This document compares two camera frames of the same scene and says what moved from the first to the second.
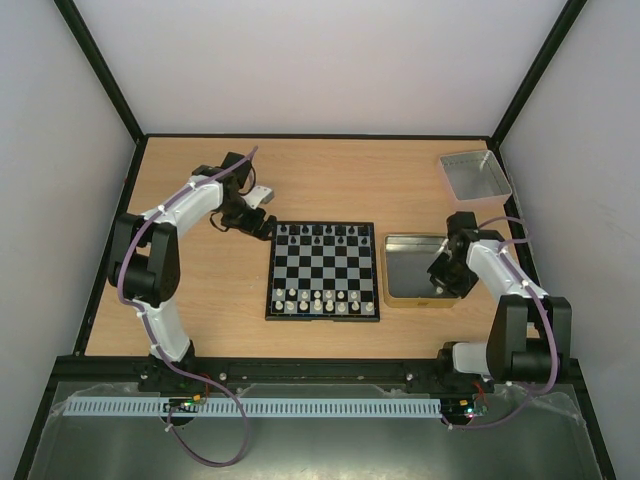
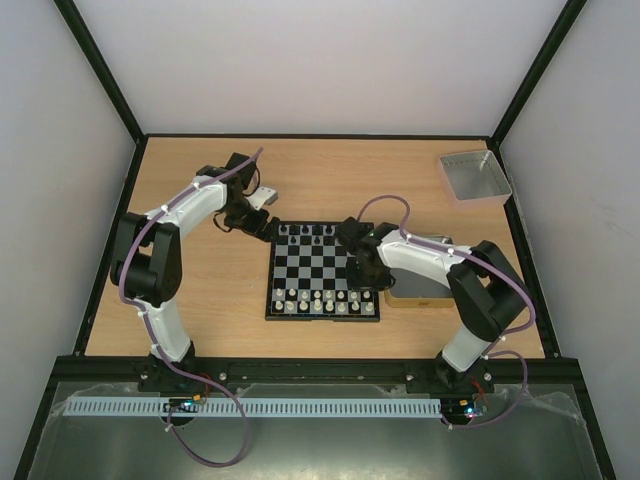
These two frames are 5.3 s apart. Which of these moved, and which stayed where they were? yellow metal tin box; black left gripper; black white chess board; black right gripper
Moved: black right gripper
Stayed: yellow metal tin box; black left gripper; black white chess board
